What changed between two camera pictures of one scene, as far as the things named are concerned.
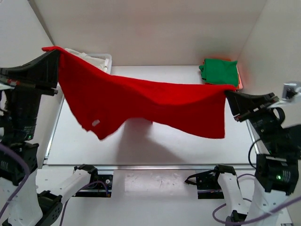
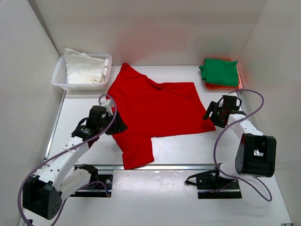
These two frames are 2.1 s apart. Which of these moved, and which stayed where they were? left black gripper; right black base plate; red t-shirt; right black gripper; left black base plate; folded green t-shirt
Moved: red t-shirt; right black gripper; left black gripper
Stayed: left black base plate; right black base plate; folded green t-shirt
